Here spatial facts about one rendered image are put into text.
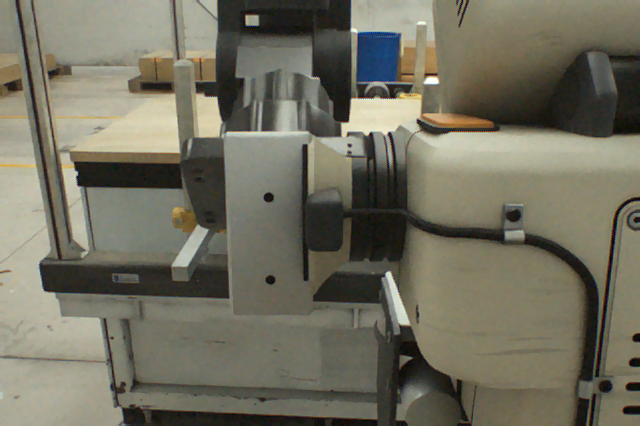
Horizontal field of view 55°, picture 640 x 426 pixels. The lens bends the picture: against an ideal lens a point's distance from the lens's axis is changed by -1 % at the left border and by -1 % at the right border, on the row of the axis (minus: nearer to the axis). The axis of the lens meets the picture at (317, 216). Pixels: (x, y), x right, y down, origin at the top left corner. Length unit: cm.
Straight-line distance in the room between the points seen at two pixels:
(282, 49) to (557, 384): 28
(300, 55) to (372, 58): 623
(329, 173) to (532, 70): 12
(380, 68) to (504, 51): 637
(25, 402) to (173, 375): 59
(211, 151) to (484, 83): 16
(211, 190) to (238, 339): 142
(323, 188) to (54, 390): 203
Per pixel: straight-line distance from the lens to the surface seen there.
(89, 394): 227
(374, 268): 138
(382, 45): 666
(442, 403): 51
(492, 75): 36
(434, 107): 127
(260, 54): 46
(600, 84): 33
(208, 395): 190
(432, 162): 30
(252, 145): 35
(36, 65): 141
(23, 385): 240
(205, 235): 126
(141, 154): 159
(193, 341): 184
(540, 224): 31
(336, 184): 36
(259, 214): 36
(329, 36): 48
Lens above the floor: 131
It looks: 22 degrees down
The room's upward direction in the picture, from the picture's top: straight up
